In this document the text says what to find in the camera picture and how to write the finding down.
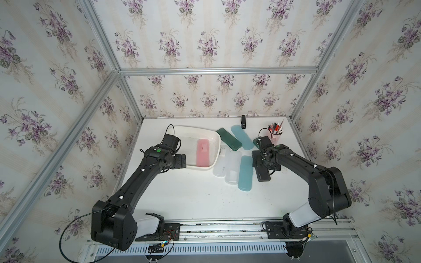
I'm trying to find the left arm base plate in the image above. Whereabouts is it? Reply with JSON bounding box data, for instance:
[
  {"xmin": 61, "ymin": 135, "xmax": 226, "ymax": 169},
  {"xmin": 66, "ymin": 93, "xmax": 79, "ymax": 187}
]
[{"xmin": 135, "ymin": 223, "xmax": 181, "ymax": 242}]

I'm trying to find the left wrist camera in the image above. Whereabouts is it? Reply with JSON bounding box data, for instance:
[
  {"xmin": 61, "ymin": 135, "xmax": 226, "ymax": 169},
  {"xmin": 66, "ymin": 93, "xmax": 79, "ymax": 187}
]
[{"xmin": 160, "ymin": 134, "xmax": 181, "ymax": 155}]

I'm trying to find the aluminium rail frame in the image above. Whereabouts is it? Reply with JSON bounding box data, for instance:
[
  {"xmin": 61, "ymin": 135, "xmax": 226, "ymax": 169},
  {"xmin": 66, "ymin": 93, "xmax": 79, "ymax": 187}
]
[{"xmin": 77, "ymin": 219, "xmax": 371, "ymax": 263}]

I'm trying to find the pink pencil case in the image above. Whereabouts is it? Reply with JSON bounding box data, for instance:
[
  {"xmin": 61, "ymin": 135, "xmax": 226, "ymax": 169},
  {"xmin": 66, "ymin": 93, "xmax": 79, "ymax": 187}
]
[{"xmin": 196, "ymin": 139, "xmax": 210, "ymax": 167}]

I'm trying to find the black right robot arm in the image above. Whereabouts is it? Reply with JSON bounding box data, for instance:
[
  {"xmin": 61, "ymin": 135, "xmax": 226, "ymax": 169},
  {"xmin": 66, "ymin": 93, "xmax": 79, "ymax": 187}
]
[{"xmin": 252, "ymin": 144, "xmax": 352, "ymax": 233}]

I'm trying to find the pink pen cup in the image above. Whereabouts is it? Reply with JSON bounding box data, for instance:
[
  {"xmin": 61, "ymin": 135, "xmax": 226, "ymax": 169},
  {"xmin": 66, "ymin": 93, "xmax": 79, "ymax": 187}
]
[{"xmin": 268, "ymin": 122, "xmax": 284, "ymax": 145}]

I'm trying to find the clear frosted pencil case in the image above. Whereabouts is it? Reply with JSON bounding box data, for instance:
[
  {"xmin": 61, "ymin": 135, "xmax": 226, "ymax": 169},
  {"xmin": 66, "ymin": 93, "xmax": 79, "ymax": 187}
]
[
  {"xmin": 213, "ymin": 145, "xmax": 231, "ymax": 178},
  {"xmin": 225, "ymin": 151, "xmax": 242, "ymax": 185}
]

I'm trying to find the dark green pencil case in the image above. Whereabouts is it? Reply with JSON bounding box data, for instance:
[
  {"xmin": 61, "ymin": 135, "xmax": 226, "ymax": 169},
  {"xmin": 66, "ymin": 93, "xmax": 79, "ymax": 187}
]
[
  {"xmin": 216, "ymin": 128, "xmax": 242, "ymax": 151},
  {"xmin": 253, "ymin": 137, "xmax": 262, "ymax": 149}
]

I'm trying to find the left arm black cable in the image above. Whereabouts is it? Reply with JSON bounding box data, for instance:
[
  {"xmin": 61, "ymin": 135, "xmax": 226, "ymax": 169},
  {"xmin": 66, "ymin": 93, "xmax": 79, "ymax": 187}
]
[{"xmin": 59, "ymin": 210, "xmax": 116, "ymax": 263}]

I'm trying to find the teal pencil case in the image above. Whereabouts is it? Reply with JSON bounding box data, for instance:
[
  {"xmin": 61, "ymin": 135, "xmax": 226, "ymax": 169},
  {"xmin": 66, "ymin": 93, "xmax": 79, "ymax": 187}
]
[{"xmin": 237, "ymin": 156, "xmax": 253, "ymax": 192}]

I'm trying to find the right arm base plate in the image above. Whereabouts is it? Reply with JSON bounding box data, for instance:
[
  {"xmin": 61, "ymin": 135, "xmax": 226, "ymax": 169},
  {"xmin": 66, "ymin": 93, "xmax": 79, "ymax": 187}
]
[{"xmin": 262, "ymin": 221, "xmax": 312, "ymax": 240}]

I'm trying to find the light blue pencil case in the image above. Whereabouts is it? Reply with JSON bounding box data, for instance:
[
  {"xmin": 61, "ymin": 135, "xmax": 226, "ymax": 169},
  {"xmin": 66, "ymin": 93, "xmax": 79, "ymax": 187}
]
[{"xmin": 231, "ymin": 125, "xmax": 254, "ymax": 150}]

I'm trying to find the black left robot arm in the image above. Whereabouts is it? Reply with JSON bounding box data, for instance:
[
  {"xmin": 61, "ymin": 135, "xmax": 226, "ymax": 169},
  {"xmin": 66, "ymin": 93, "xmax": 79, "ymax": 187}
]
[{"xmin": 91, "ymin": 147, "xmax": 187, "ymax": 251}]

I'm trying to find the white plastic storage box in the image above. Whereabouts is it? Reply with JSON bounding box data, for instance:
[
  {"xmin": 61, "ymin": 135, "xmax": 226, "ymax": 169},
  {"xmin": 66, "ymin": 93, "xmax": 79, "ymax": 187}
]
[{"xmin": 166, "ymin": 126, "xmax": 221, "ymax": 171}]

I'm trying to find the small black device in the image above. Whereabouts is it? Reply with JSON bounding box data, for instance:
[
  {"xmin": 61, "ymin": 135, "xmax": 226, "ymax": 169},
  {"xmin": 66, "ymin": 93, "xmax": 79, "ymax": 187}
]
[{"xmin": 241, "ymin": 115, "xmax": 246, "ymax": 129}]

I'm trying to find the black pencil case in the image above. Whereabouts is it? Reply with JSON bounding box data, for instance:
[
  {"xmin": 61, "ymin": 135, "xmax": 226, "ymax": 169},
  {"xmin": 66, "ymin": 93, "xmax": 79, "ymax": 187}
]
[{"xmin": 253, "ymin": 161, "xmax": 271, "ymax": 182}]

